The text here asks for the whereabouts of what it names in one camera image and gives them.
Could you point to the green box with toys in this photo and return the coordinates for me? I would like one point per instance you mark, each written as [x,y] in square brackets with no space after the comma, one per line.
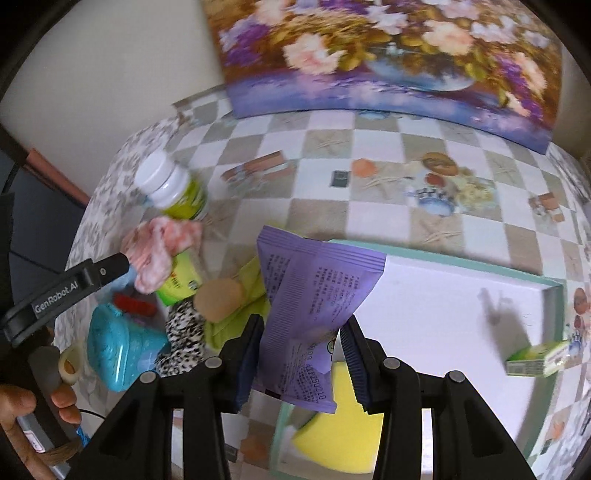
[438,323]

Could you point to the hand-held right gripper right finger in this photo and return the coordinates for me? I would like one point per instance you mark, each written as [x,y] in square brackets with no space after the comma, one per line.
[355,369]

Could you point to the person's left hand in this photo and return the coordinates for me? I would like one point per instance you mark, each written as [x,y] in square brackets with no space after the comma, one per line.
[16,401]

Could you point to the pink fluffy cloth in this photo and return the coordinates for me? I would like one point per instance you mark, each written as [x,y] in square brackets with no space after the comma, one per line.
[157,249]

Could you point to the white pill bottle green label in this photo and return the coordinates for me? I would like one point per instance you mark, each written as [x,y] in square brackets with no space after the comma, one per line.
[171,184]

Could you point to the yellow sponge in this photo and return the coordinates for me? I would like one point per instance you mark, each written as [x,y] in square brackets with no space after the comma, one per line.
[341,429]

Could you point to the teal plastic box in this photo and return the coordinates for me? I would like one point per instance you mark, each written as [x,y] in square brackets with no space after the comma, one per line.
[120,350]

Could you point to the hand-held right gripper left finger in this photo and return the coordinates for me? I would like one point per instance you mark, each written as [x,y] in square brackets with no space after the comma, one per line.
[247,364]

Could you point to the red fuzzy pipe cleaner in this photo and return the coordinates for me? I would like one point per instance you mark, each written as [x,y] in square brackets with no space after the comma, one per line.
[134,304]

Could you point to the clear tape roll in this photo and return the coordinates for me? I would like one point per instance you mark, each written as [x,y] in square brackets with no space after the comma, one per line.
[64,355]

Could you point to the yellow-green cloth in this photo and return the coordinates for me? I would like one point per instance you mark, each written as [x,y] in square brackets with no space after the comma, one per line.
[226,330]

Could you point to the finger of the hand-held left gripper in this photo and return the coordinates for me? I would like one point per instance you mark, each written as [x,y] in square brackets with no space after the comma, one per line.
[69,288]

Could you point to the grey floral tablecloth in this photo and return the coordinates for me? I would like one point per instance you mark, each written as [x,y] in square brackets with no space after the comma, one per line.
[115,184]

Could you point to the floral painting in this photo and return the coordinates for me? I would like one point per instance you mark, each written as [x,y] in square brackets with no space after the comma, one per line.
[369,55]

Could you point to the leopard print cloth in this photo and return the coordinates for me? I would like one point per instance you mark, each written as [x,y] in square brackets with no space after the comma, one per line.
[184,337]

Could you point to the purple snack packet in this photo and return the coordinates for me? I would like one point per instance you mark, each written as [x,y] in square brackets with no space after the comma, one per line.
[314,295]

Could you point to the round beige powder puff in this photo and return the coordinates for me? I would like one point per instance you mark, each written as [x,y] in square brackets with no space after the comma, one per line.
[217,300]

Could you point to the small green box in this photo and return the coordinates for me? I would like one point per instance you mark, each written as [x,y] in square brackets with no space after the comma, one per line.
[535,360]
[180,281]

